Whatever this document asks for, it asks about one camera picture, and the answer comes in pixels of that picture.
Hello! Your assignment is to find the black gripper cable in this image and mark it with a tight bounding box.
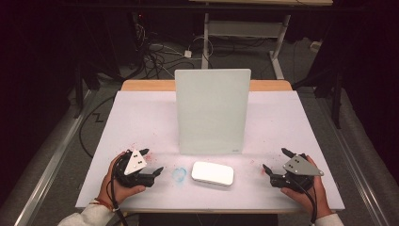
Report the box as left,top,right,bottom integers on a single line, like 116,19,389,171
109,154,130,226
290,177,318,226

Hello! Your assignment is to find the person's left hand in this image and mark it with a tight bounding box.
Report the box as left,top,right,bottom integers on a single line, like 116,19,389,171
97,151,147,209

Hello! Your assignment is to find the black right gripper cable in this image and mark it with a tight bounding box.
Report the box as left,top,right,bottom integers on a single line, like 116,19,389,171
290,177,318,226

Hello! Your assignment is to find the white board eraser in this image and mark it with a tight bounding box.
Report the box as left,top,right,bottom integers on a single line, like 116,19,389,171
190,161,235,187

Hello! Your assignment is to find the metal floor rail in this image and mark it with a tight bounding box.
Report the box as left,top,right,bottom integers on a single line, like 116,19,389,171
12,89,97,226
314,97,393,226

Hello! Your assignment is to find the black floor cable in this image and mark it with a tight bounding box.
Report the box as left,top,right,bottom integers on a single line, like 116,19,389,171
78,95,116,159

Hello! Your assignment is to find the red bracelet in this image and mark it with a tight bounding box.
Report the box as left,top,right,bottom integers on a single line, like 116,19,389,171
93,197,116,212

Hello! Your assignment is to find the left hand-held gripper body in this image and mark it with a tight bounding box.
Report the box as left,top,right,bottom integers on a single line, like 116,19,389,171
113,149,156,189

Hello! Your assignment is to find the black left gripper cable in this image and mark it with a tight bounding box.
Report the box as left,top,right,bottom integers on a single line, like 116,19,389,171
109,154,130,226

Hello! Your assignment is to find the wooden table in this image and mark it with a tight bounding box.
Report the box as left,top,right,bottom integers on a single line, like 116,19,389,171
75,79,345,215

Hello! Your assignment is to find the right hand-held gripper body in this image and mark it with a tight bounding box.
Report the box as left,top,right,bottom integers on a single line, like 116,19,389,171
269,153,325,193

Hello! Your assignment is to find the white table mat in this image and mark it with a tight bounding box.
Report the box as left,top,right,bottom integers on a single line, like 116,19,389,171
75,90,345,211

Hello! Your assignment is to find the tangle of floor cables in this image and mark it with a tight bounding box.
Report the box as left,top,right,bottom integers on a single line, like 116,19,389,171
130,12,197,80

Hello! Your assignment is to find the person's right hand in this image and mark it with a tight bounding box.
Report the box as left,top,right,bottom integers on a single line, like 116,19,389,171
279,154,333,219

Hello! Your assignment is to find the white whiteboard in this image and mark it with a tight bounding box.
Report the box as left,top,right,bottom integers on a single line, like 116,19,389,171
174,69,252,155

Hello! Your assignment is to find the white metal desk frame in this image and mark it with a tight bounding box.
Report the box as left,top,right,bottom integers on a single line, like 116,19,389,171
187,0,334,80

